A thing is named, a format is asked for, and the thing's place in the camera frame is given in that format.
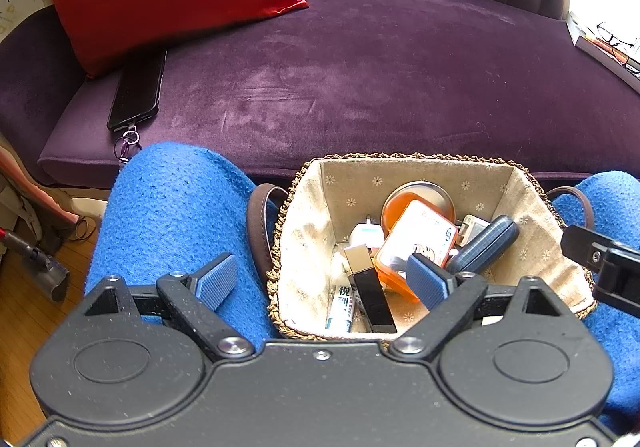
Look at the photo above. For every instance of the purple velvet sofa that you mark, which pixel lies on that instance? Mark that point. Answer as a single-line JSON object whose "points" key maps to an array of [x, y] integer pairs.
{"points": [[375, 77]]}

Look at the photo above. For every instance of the black eyeglasses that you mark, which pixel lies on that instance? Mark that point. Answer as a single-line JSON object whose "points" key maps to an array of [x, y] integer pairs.
{"points": [[607, 33]]}

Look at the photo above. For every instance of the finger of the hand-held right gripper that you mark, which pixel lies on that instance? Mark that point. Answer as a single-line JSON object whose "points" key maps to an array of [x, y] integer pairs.
{"points": [[615, 272]]}

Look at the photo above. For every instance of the small white bottle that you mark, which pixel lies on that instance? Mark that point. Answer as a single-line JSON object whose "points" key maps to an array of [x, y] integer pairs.
{"points": [[345, 272]]}

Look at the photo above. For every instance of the black earbud case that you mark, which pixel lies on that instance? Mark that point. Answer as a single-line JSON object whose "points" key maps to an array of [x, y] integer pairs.
{"points": [[487, 242]]}

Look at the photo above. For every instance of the black smartphone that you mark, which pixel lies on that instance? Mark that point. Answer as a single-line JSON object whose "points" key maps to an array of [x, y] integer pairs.
{"points": [[137, 89]]}

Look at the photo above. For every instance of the orange plastic box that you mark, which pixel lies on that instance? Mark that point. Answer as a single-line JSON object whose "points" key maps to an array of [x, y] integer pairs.
{"points": [[415, 237]]}

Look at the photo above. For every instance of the phone keyring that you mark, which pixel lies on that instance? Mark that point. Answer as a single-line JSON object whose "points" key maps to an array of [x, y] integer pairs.
{"points": [[125, 144]]}

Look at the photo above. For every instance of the orange pen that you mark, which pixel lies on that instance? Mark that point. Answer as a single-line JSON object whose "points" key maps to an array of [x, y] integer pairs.
{"points": [[607, 48]]}

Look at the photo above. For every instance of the book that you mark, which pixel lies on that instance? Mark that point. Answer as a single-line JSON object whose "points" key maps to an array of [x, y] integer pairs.
{"points": [[585, 44]]}

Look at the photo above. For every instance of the white charger plug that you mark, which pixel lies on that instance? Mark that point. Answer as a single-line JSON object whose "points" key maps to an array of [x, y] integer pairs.
{"points": [[364, 236]]}

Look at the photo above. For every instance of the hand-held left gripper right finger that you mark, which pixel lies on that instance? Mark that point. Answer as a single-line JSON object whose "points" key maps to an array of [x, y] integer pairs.
{"points": [[427, 284]]}

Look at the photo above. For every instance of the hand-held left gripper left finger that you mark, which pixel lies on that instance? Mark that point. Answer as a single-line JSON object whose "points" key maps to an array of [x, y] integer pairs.
{"points": [[217, 279]]}

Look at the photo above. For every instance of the wicker basket with cloth lining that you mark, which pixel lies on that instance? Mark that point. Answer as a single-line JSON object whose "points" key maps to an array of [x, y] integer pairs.
{"points": [[310, 227]]}

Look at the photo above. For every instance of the white tube with print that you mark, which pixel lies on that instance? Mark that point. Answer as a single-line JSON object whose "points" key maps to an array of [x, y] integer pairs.
{"points": [[341, 309]]}

